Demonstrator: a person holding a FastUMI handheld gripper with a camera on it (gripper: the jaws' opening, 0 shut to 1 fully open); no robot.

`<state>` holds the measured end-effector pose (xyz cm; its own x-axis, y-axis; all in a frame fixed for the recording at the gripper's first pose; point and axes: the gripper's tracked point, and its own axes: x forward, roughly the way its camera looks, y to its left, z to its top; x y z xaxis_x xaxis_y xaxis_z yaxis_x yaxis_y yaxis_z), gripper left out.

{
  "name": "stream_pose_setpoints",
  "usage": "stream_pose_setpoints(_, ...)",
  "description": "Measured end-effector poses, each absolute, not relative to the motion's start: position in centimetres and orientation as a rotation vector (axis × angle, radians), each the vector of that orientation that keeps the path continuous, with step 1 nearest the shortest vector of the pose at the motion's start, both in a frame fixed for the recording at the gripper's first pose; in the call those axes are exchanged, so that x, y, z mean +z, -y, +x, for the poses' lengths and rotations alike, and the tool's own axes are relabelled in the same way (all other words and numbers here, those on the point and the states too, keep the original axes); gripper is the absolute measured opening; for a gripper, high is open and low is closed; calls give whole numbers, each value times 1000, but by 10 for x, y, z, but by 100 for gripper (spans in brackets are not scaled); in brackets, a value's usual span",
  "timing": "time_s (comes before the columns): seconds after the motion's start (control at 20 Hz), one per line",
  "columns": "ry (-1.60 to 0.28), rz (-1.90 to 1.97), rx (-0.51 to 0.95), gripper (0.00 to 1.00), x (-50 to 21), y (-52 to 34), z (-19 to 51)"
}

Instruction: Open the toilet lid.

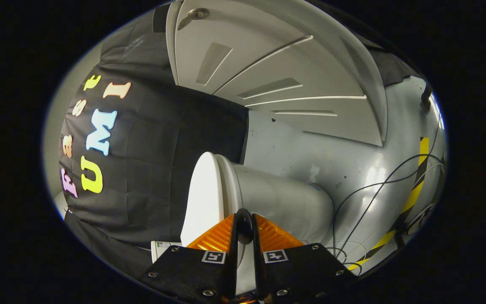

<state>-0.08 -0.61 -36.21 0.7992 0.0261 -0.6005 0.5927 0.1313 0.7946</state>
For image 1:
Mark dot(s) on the white panelled cabinet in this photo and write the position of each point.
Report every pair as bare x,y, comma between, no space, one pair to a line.
276,63

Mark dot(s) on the white ceramic toilet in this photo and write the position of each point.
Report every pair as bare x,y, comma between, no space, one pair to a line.
281,198

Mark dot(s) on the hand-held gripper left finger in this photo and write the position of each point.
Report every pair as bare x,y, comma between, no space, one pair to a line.
232,253

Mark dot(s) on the white toilet lid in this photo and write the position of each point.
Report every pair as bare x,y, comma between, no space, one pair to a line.
203,198

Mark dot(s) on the black backdrop cloth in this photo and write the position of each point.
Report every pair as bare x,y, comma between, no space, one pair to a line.
154,169

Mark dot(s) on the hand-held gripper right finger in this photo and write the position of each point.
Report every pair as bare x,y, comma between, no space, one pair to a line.
257,261

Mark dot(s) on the yellow black floor tape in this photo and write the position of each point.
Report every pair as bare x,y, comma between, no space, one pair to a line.
414,194

